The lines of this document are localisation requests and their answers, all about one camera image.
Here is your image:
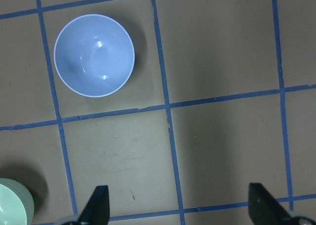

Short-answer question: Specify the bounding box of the blue bowl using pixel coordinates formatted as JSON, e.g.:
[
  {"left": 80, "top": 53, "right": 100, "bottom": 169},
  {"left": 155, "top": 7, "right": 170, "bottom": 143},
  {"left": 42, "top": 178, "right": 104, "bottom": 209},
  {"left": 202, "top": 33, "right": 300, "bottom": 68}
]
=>
[{"left": 53, "top": 14, "right": 135, "bottom": 98}]

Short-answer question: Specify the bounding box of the green bowl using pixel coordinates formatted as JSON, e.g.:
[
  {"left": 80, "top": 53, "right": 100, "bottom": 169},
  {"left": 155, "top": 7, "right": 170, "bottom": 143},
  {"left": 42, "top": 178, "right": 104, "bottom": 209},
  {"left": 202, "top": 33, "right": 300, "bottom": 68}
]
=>
[{"left": 0, "top": 178, "right": 35, "bottom": 225}]

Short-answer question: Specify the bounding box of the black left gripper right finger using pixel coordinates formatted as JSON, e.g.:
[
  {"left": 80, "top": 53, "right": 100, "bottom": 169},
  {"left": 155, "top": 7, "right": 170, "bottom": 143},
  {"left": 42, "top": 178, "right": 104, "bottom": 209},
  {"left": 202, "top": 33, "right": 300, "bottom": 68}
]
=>
[{"left": 248, "top": 183, "right": 291, "bottom": 225}]

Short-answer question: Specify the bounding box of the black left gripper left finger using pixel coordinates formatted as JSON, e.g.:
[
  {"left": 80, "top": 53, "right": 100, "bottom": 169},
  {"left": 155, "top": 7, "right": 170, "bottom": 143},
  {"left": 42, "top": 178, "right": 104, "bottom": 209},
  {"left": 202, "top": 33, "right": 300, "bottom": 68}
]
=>
[{"left": 78, "top": 186, "right": 110, "bottom": 225}]

